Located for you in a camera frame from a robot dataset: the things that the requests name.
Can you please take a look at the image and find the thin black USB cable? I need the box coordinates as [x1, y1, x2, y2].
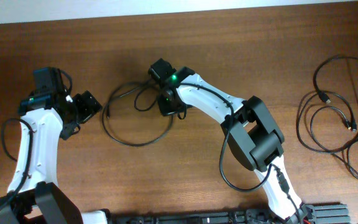
[295, 90, 358, 190]

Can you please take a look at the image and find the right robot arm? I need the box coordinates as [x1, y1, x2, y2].
[148, 58, 307, 223]

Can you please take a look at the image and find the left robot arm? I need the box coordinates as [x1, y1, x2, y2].
[0, 67, 109, 223]

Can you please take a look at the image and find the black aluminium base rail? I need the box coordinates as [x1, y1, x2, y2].
[103, 204, 351, 224]

